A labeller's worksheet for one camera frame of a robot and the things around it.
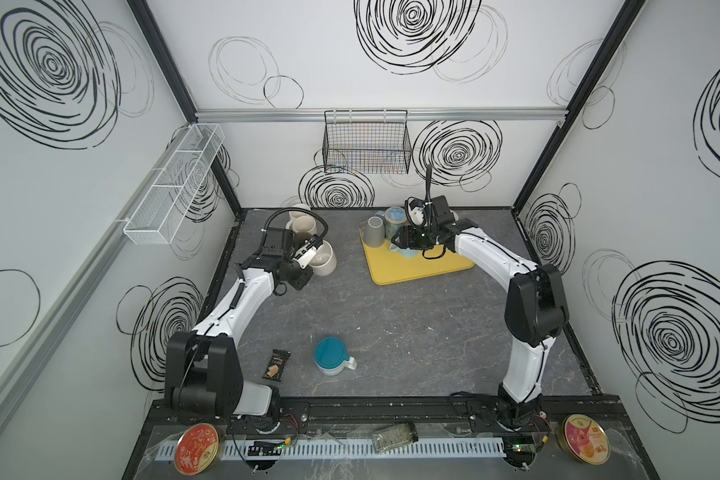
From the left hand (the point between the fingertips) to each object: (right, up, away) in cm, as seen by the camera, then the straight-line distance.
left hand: (305, 265), depth 88 cm
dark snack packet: (-7, -27, -7) cm, 29 cm away
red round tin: (-20, -39, -21) cm, 49 cm away
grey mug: (+21, +10, +16) cm, 28 cm away
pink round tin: (+69, -38, -20) cm, 81 cm away
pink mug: (-4, +13, +15) cm, 20 cm away
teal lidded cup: (+9, -23, -10) cm, 27 cm away
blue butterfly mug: (+28, +15, +15) cm, 36 cm away
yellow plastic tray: (+26, -2, +15) cm, 30 cm away
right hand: (+27, +8, +4) cm, 28 cm away
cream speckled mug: (+7, +2, -3) cm, 8 cm away
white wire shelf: (-33, +18, -12) cm, 39 cm away
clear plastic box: (+25, -38, -20) cm, 49 cm away
